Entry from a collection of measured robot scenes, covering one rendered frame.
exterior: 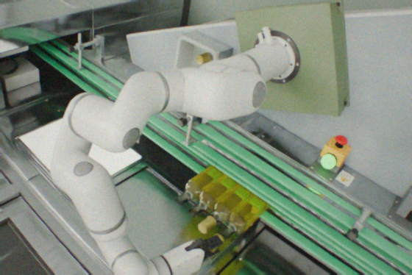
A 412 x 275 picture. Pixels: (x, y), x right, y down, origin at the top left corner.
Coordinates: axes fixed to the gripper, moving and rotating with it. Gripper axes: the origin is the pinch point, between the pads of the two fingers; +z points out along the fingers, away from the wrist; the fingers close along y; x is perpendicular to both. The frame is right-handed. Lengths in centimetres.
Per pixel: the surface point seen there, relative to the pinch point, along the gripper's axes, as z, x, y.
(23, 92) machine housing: -26, 120, -17
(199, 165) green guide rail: 16.8, 31.5, -3.6
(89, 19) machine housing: 9, 123, 15
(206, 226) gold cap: 1.5, 5.9, 1.4
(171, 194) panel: 6.7, 30.8, -13.0
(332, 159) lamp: 36.0, -2.6, 21.3
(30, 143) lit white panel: -32, 77, -14
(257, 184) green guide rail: 21.6, 8.9, 6.4
